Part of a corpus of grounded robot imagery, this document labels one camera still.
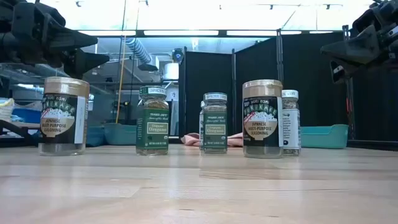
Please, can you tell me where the blue-teal plastic bin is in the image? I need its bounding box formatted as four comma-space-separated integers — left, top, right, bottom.
103, 123, 137, 146

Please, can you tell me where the teal plastic bin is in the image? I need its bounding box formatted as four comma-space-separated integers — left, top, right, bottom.
300, 124, 349, 149

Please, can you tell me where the yellow cable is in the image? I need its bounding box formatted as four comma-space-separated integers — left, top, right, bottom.
115, 0, 127, 124

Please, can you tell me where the furikake seasoning jar tan lid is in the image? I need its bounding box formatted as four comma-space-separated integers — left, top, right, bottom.
39, 77, 90, 156
242, 79, 284, 159

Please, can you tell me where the black partition panel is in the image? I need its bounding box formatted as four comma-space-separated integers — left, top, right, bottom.
178, 46, 234, 139
345, 24, 398, 149
231, 29, 284, 134
279, 29, 348, 139

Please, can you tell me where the oregano jar green lid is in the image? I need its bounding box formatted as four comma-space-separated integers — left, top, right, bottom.
201, 92, 228, 154
136, 86, 170, 156

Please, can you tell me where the black lamp shade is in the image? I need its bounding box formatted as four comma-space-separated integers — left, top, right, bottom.
137, 63, 159, 72

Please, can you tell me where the white cylindrical canister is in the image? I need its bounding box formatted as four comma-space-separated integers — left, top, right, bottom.
163, 62, 180, 81

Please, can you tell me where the ceiling light strip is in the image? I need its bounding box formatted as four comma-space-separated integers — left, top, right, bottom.
226, 30, 302, 36
79, 30, 137, 36
143, 30, 220, 36

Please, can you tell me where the blue storage bin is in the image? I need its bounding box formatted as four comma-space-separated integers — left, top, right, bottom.
11, 107, 42, 124

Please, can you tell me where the white pile of material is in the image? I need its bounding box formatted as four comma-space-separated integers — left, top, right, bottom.
0, 98, 16, 123

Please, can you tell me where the round blue device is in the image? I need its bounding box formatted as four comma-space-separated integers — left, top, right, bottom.
172, 48, 185, 65

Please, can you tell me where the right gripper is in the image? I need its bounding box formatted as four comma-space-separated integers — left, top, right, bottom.
320, 0, 398, 85

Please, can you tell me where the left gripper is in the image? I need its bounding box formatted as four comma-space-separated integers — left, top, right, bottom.
11, 0, 110, 78

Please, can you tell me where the corrugated duct hose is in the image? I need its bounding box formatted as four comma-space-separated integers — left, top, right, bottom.
124, 37, 153, 65

